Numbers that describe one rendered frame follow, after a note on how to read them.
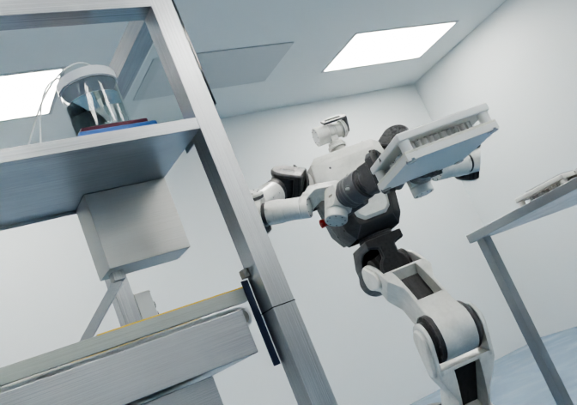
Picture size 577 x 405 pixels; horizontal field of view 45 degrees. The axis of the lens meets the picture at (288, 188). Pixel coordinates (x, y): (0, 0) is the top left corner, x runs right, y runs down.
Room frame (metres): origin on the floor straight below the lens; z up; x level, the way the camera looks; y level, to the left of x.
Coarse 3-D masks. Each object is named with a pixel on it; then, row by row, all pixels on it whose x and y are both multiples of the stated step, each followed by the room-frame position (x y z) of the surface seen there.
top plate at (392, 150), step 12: (480, 108) 1.60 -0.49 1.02; (444, 120) 1.57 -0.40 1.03; (456, 120) 1.58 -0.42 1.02; (468, 120) 1.62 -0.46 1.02; (408, 132) 1.55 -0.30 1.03; (420, 132) 1.56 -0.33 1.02; (432, 132) 1.59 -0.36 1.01; (396, 144) 1.56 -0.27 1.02; (384, 156) 1.66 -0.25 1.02; (396, 156) 1.68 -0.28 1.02; (372, 168) 1.76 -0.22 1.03; (384, 168) 1.76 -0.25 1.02
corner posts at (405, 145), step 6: (480, 114) 1.60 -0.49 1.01; (486, 114) 1.60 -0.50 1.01; (480, 120) 1.61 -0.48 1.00; (486, 120) 1.60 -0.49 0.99; (402, 144) 1.55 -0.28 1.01; (408, 144) 1.55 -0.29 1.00; (402, 150) 1.56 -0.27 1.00; (408, 150) 1.55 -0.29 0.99; (378, 174) 1.76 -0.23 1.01; (384, 174) 1.76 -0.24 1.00; (378, 180) 1.77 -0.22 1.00
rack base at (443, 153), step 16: (480, 128) 1.59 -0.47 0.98; (496, 128) 1.60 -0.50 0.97; (432, 144) 1.56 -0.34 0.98; (448, 144) 1.57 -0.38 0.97; (464, 144) 1.62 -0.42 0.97; (400, 160) 1.58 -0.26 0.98; (416, 160) 1.58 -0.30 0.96; (432, 160) 1.65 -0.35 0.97; (448, 160) 1.75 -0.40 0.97; (384, 176) 1.71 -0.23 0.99; (400, 176) 1.68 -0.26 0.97; (416, 176) 1.77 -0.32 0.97
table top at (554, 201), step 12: (576, 180) 2.27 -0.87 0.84; (552, 192) 2.35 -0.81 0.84; (564, 192) 2.32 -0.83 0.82; (576, 192) 2.43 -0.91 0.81; (528, 204) 2.44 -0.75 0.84; (540, 204) 2.40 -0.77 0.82; (552, 204) 2.50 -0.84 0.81; (564, 204) 2.77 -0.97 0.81; (576, 204) 3.10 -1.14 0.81; (504, 216) 2.54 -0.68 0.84; (516, 216) 2.50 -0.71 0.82; (528, 216) 2.59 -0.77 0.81; (540, 216) 2.88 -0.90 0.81; (480, 228) 2.64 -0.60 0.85; (492, 228) 2.60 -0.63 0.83; (504, 228) 2.68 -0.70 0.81; (468, 240) 2.71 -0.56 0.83
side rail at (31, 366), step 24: (240, 288) 1.55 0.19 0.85; (168, 312) 1.45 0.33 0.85; (192, 312) 1.48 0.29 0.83; (96, 336) 1.36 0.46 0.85; (120, 336) 1.39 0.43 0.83; (144, 336) 1.42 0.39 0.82; (24, 360) 1.29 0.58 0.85; (48, 360) 1.31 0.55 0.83; (72, 360) 1.33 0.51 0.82; (0, 384) 1.26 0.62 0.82
